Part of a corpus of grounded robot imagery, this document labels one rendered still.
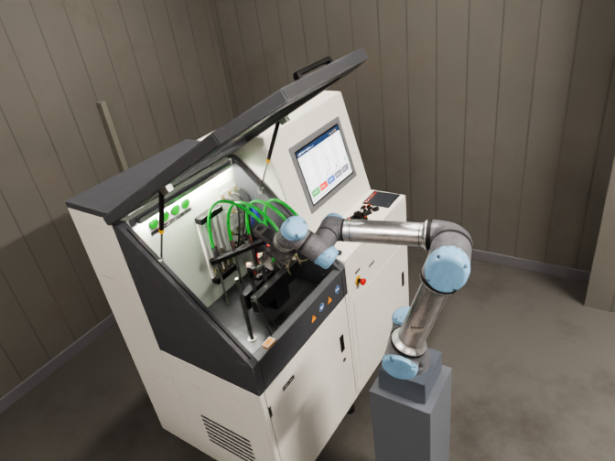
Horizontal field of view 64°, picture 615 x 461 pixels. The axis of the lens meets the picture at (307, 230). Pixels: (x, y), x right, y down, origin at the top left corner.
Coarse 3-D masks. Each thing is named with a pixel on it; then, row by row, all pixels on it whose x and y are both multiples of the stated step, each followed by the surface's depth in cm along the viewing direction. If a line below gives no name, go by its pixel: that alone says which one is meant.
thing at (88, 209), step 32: (160, 160) 226; (96, 192) 204; (128, 192) 200; (96, 224) 195; (96, 256) 210; (128, 288) 208; (128, 320) 225; (160, 352) 223; (160, 384) 242; (160, 416) 266
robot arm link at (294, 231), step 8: (296, 216) 149; (288, 224) 147; (296, 224) 148; (304, 224) 148; (280, 232) 151; (288, 232) 147; (296, 232) 147; (304, 232) 148; (280, 240) 153; (288, 240) 149; (296, 240) 148; (304, 240) 149; (288, 248) 156; (296, 248) 151
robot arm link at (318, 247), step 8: (312, 232) 152; (320, 232) 155; (328, 232) 155; (312, 240) 150; (320, 240) 151; (328, 240) 153; (336, 240) 157; (304, 248) 150; (312, 248) 149; (320, 248) 150; (328, 248) 150; (312, 256) 150; (320, 256) 150; (328, 256) 150; (336, 256) 151; (320, 264) 151; (328, 264) 150
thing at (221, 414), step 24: (168, 360) 222; (192, 384) 221; (216, 384) 207; (192, 408) 235; (216, 408) 220; (240, 408) 206; (264, 408) 196; (192, 432) 251; (216, 432) 233; (240, 432) 218; (264, 432) 205; (216, 456) 250; (240, 456) 232; (264, 456) 217
